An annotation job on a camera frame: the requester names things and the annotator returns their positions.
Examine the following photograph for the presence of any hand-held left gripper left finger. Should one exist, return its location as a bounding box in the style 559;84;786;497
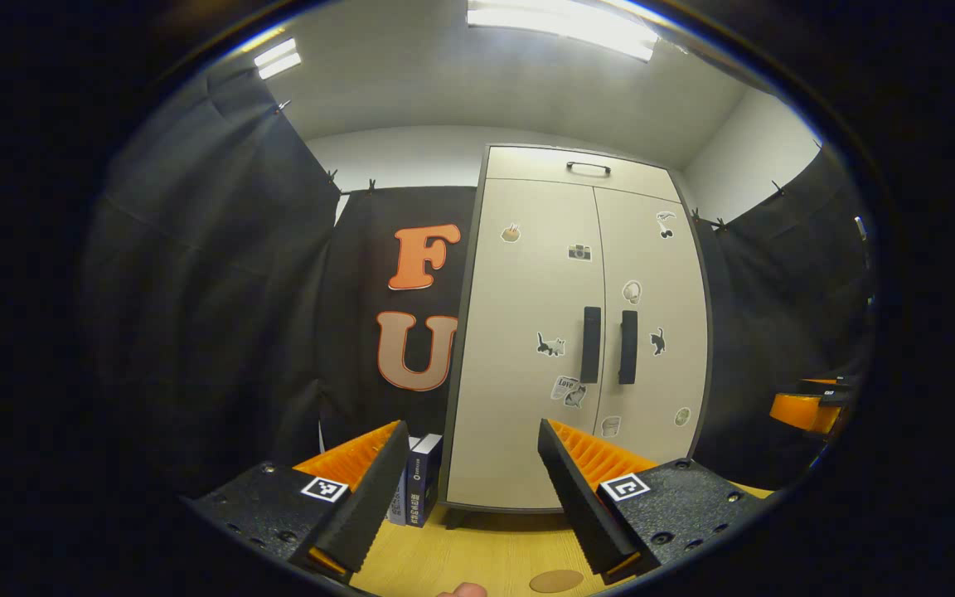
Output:
183;420;412;585

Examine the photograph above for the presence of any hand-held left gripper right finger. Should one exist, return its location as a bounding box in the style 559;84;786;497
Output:
536;419;764;585

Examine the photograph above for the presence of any white cabinet door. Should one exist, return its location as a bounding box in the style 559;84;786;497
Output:
444;178;607;511
592;187;710;465

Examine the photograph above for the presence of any black door handle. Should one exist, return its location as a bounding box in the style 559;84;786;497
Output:
580;306;602;384
618;310;638;385

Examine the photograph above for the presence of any dark blue book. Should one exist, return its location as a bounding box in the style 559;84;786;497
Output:
405;433;444;528
389;435;420;525

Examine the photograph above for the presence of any round brown coaster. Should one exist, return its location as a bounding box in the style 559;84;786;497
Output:
529;569;584;594

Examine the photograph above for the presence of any black backdrop cloth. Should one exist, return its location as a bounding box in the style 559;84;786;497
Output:
689;145;876;490
80;66;478;498

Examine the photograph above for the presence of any white cabinet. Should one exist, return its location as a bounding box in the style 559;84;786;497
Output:
442;143;712;517

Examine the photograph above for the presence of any white cabinet drawer front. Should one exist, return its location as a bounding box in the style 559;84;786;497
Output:
486;147;681;202

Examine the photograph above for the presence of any large ceiling light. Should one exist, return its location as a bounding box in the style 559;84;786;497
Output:
468;0;661;63

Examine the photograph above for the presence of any small ceiling light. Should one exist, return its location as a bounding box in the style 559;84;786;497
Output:
254;37;303;80

